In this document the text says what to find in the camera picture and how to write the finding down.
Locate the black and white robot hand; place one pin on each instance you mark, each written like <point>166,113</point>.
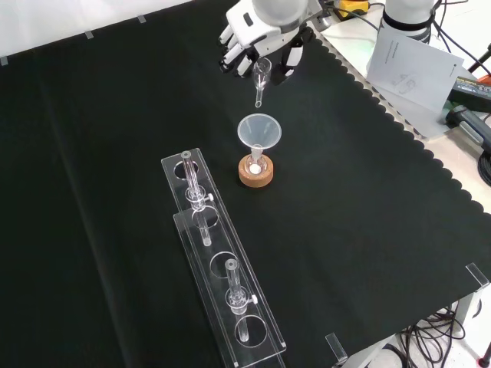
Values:
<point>249,30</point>

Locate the translucent plastic funnel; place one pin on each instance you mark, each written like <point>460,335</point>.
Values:
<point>259,130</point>

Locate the clear acrylic funnel stand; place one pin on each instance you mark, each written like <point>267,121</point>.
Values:
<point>215,245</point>

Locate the yellow stop button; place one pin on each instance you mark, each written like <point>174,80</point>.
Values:
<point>351,7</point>

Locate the grey tape piece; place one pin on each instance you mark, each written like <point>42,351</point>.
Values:
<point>4,61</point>
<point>89,35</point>
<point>141,18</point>

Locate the small round-bottom glass flask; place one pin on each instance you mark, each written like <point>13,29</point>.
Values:
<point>255,167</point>

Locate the white paper booklet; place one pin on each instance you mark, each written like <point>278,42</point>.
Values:
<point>412,69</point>

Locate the black bench cloth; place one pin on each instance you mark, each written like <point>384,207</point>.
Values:
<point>115,153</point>

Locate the pale board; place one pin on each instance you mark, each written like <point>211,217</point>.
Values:
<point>422,122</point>

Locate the black power adapter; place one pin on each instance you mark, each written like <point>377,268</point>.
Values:
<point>470,90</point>

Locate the grey and green tool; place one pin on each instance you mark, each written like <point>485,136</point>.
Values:
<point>470,122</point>

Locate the clear acrylic edge clamp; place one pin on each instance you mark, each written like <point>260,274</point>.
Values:
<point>336,348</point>
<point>477,275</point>

